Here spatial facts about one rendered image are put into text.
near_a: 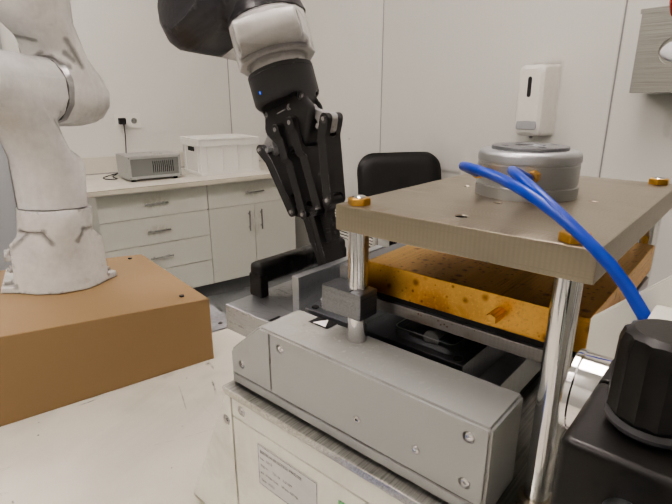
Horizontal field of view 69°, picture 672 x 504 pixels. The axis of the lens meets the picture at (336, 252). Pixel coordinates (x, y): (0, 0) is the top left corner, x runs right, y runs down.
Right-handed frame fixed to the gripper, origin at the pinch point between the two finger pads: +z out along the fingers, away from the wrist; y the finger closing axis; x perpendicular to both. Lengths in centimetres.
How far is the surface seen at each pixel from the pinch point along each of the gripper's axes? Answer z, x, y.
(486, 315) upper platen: 6.3, 11.2, -24.4
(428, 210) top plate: -1.3, 10.4, -21.6
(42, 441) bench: 16.0, 25.4, 35.8
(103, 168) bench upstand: -69, -87, 260
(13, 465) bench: 16.8, 29.5, 33.7
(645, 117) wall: -9, -157, -3
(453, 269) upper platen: 3.7, 7.1, -20.2
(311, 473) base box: 17.2, 16.7, -8.6
